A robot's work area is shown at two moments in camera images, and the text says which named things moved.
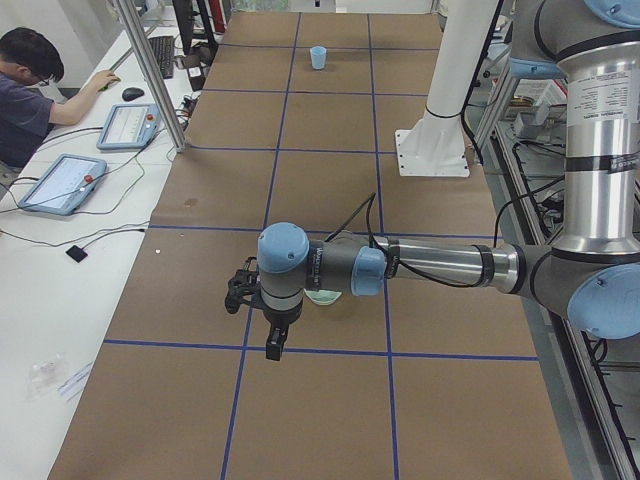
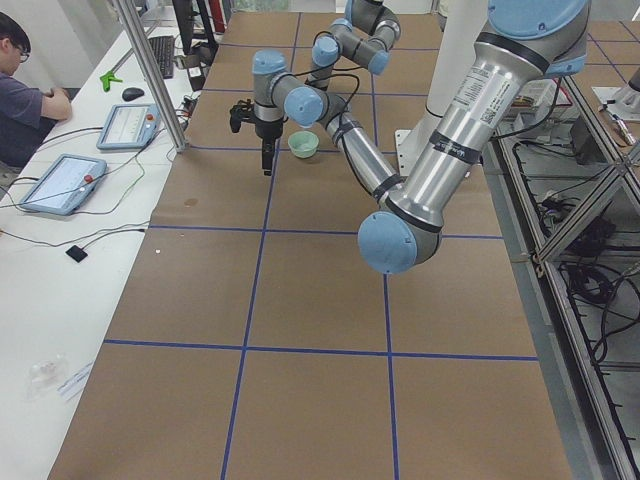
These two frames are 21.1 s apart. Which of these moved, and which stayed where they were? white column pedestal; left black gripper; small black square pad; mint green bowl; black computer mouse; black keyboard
Moved: left black gripper; mint green bowl
Stayed: black computer mouse; small black square pad; white column pedestal; black keyboard
